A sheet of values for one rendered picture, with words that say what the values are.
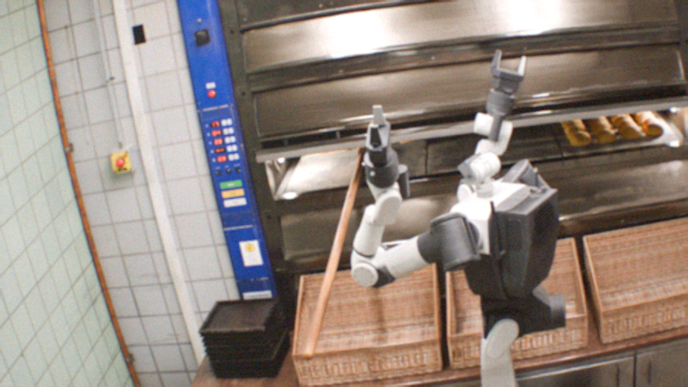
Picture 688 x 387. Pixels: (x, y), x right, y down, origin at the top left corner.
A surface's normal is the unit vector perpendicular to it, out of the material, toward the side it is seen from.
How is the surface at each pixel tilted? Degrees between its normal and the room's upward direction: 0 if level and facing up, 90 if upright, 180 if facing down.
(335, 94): 70
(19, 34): 90
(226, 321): 0
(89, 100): 90
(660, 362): 90
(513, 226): 90
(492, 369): 114
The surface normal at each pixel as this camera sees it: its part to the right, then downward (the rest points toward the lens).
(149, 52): -0.10, 0.33
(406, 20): -0.15, 0.00
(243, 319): -0.18, -0.93
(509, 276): -0.64, 0.38
